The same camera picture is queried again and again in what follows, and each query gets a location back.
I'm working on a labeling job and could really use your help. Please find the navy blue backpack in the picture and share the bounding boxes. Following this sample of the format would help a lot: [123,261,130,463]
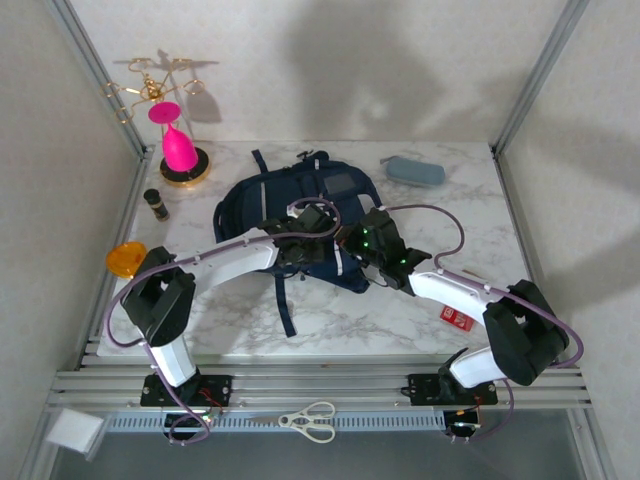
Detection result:
[213,148,384,339]

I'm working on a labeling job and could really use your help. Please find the blue-grey pencil case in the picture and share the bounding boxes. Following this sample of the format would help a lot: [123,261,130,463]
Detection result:
[379,155,446,188]

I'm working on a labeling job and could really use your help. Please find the small dark brown bottle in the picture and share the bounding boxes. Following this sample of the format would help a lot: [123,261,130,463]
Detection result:
[143,188,170,222]

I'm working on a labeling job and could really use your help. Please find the pink goblet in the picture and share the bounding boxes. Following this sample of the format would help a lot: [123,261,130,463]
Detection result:
[147,101,200,172]

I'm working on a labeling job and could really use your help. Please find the orange funnel cup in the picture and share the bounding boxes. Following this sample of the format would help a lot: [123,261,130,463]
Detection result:
[105,241,147,280]

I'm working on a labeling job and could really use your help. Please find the small controller circuit board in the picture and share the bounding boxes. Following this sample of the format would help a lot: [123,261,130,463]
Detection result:
[442,407,484,444]
[164,407,224,446]

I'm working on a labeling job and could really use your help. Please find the white pad in plastic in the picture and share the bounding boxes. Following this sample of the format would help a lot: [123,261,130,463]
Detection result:
[44,407,106,461]

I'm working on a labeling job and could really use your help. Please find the aluminium side rail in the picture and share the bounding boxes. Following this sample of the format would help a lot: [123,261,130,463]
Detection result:
[492,144,576,371]
[74,144,156,371]

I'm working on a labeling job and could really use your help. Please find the aluminium cross rail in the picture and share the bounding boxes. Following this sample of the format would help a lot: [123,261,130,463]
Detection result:
[47,367,594,414]

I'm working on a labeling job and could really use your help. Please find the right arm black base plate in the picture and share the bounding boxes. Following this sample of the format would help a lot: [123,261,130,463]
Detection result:
[407,372,500,406]

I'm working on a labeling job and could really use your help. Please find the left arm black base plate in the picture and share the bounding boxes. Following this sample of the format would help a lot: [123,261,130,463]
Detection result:
[139,374,234,407]

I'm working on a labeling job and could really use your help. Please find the white handled scissors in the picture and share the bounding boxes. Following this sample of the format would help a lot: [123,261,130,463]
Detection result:
[248,400,337,444]

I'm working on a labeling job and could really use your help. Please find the grey slotted cable duct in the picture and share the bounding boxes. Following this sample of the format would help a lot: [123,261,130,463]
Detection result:
[107,410,446,434]

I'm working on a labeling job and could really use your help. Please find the gold wire glass rack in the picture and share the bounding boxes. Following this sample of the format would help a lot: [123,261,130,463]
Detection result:
[101,57,212,189]

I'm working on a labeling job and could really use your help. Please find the right aluminium frame post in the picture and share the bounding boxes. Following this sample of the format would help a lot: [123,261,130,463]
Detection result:
[489,0,591,159]

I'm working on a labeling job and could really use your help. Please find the aluminium frame post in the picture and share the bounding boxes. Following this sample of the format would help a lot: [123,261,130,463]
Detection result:
[489,0,591,159]
[42,0,156,161]

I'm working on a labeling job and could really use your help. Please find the left aluminium frame post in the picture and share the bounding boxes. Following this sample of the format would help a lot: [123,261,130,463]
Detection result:
[42,0,156,161]

